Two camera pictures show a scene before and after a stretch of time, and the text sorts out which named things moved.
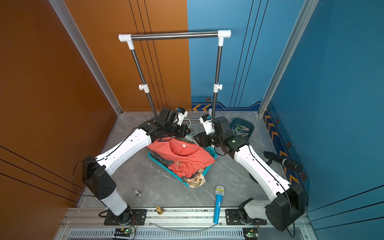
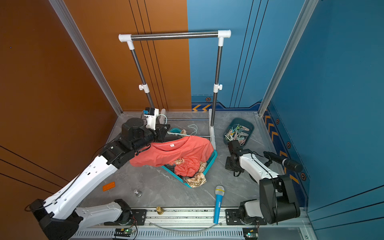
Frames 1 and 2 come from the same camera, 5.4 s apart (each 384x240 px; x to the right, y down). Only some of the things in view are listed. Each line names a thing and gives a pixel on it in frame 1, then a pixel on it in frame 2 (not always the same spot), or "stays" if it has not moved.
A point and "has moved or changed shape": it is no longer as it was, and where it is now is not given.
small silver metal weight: x=138 y=193 stays
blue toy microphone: x=219 y=192 stays
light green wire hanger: x=190 y=125 has moved or changed shape
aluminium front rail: x=155 y=217 stays
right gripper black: x=203 y=141 -> x=227 y=165
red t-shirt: x=188 y=158 has moved or changed shape
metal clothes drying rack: x=220 y=34 stays
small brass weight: x=160 y=210 stays
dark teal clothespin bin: x=240 y=127 stays
